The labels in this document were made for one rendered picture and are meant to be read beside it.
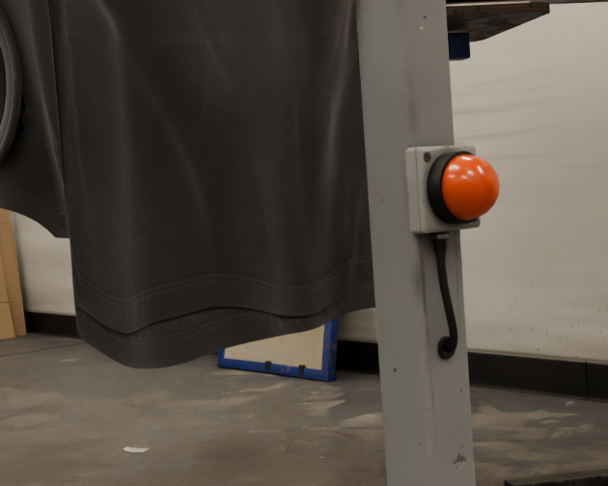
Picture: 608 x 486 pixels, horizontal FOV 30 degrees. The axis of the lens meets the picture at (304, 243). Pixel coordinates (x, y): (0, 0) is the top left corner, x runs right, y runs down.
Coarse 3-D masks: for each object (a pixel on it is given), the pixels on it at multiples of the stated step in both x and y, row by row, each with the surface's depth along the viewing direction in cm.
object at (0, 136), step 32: (0, 0) 87; (0, 32) 86; (0, 64) 90; (32, 64) 84; (0, 96) 90; (32, 96) 86; (0, 128) 87; (32, 128) 87; (0, 160) 88; (32, 160) 88; (0, 192) 90; (32, 192) 89; (64, 224) 88
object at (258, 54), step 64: (64, 0) 83; (128, 0) 88; (192, 0) 90; (256, 0) 95; (320, 0) 100; (64, 64) 83; (128, 64) 88; (192, 64) 91; (256, 64) 95; (320, 64) 101; (64, 128) 84; (128, 128) 88; (192, 128) 92; (256, 128) 95; (320, 128) 100; (64, 192) 85; (128, 192) 88; (192, 192) 92; (256, 192) 95; (320, 192) 101; (128, 256) 88; (192, 256) 92; (256, 256) 95; (320, 256) 102; (128, 320) 87; (192, 320) 92; (256, 320) 95; (320, 320) 101
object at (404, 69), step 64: (384, 0) 67; (384, 64) 67; (448, 64) 68; (384, 128) 68; (448, 128) 68; (384, 192) 68; (384, 256) 69; (448, 256) 68; (384, 320) 69; (384, 384) 69; (448, 384) 68; (448, 448) 68
